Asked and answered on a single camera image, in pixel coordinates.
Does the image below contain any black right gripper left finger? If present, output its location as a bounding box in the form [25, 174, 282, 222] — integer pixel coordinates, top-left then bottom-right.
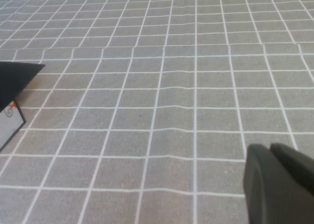
[242, 143, 310, 224]

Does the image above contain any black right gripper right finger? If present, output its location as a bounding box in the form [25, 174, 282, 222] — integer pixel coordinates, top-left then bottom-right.
[269, 142, 314, 224]

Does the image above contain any black glasses case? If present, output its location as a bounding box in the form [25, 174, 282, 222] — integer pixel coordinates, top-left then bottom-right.
[0, 61, 46, 153]

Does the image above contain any grey white-checked tablecloth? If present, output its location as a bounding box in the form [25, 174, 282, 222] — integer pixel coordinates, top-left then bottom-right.
[0, 0, 314, 224]

